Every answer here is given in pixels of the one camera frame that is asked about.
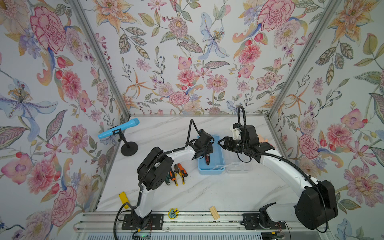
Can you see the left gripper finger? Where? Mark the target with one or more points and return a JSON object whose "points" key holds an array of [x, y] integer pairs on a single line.
{"points": [[202, 154], [209, 150]]}

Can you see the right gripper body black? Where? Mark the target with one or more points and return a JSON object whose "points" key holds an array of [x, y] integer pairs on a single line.
{"points": [[236, 146]]}

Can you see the cartoon boy plush doll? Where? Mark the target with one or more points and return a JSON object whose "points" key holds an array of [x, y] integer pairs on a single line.
{"points": [[264, 140]]}

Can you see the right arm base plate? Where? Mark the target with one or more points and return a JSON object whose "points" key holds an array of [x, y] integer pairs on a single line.
{"points": [[255, 221]]}

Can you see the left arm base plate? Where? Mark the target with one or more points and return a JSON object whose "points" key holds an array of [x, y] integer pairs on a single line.
{"points": [[142, 222]]}

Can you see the orange handled screwdriver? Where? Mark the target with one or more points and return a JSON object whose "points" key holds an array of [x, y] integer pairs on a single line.
{"points": [[182, 170]]}

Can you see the small wooden block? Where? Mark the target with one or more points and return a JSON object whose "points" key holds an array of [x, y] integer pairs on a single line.
{"points": [[214, 212]]}

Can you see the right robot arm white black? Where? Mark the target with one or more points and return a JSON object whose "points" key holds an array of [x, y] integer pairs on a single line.
{"points": [[317, 203]]}

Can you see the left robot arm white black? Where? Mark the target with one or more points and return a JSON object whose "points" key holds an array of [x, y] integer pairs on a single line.
{"points": [[154, 169]]}

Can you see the green handled screwdriver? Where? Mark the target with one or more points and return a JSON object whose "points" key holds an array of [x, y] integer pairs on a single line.
{"points": [[167, 180]]}

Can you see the yellow blue sticker badge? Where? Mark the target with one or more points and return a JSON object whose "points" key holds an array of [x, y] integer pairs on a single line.
{"points": [[173, 213]]}

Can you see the blue toy microphone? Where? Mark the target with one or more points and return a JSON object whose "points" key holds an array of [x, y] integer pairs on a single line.
{"points": [[118, 128]]}

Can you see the black microphone stand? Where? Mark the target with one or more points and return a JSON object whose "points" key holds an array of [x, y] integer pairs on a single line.
{"points": [[128, 148]]}

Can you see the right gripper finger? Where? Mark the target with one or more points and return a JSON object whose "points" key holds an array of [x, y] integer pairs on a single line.
{"points": [[224, 145], [225, 140]]}

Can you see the blue plastic tool box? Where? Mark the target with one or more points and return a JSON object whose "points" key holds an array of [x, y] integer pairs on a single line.
{"points": [[222, 161]]}

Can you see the aluminium front rail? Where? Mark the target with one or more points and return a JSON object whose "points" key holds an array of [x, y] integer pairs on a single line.
{"points": [[105, 222]]}

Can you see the yellow black pliers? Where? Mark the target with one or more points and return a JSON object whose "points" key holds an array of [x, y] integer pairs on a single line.
{"points": [[178, 172]]}

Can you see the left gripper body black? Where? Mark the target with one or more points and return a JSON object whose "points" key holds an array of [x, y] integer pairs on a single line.
{"points": [[208, 144]]}

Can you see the red handled wrench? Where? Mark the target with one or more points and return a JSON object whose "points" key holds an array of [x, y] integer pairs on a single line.
{"points": [[207, 159]]}

